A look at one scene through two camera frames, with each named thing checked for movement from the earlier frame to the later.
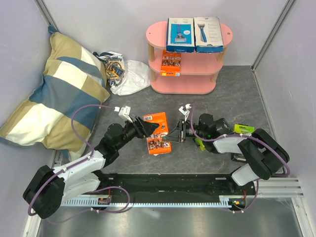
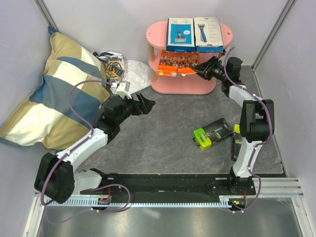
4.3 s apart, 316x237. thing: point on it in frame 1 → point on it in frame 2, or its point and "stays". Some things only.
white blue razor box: (207, 34) stays
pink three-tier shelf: (197, 70) stays
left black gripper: (143, 129) → (142, 106)
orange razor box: (156, 143) → (185, 60)
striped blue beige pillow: (73, 77) stays
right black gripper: (178, 134) → (207, 67)
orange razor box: (171, 64) stays
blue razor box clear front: (180, 35) stays
